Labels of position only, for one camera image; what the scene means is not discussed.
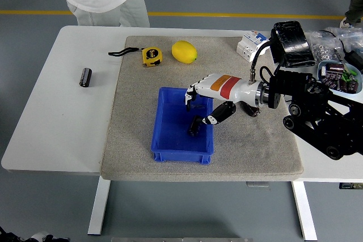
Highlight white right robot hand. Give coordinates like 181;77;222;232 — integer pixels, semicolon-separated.
184;73;259;126

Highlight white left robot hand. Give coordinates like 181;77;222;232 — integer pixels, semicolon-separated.
28;233;70;242

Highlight blue plastic box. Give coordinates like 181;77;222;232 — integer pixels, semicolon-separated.
150;86;214;165

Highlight white circuit breaker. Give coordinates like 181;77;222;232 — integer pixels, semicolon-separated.
236;29;272;63

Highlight yellow lemon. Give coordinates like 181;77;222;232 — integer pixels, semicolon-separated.
171;40;198;64

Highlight white table leg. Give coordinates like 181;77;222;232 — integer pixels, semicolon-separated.
87;181;111;236
292;181;318;241

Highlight black wrapped power brick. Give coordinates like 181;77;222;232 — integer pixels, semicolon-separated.
269;20;317;69

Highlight light blue bowl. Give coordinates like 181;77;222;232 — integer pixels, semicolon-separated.
316;60;363;95

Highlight clear bag of metal washers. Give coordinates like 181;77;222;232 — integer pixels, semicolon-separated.
307;27;363;64

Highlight grey-brown felt mat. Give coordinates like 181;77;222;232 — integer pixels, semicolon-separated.
100;36;304;182

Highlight green small parts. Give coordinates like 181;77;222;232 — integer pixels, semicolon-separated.
341;69;357;82

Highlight table control panel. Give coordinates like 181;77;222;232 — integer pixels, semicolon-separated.
339;181;363;190

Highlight yellow tape measure with strap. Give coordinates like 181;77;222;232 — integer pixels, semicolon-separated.
108;46;164;68

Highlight black power adapter with cord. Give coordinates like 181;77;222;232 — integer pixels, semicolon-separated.
316;29;363;69

